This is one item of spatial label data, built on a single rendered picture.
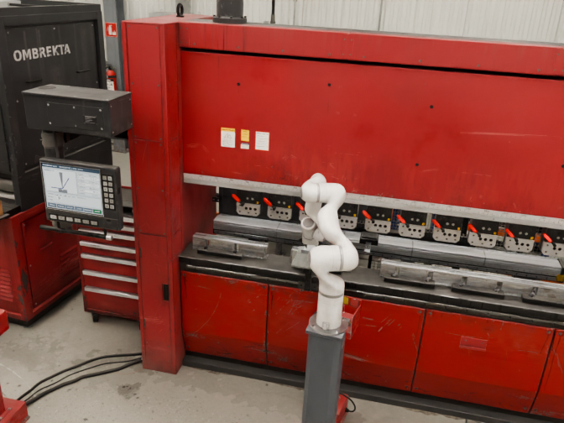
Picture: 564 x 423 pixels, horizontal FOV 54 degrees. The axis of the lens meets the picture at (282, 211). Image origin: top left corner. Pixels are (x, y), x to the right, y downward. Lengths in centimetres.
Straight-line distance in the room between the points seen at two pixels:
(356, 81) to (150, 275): 175
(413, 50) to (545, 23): 427
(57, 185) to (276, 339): 166
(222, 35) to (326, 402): 203
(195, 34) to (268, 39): 43
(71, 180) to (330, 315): 154
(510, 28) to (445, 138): 417
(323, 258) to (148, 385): 187
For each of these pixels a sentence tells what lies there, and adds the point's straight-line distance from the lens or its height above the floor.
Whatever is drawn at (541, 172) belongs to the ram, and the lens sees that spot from 328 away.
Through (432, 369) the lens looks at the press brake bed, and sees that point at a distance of 370.
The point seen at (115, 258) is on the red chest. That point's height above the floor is 63.
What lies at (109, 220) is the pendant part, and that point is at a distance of 312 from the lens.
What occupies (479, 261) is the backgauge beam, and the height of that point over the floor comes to 95.
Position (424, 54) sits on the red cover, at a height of 222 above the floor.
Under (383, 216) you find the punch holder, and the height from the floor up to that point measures 128.
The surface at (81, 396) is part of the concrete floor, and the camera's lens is 397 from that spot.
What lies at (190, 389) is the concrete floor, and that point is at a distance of 390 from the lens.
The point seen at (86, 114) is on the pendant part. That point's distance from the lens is 301.
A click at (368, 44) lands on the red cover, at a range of 306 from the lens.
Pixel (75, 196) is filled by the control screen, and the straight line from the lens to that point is 318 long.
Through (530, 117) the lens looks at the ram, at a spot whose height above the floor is 194.
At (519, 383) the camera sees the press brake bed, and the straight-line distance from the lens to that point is 379.
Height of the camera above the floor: 254
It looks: 23 degrees down
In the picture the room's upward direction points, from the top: 3 degrees clockwise
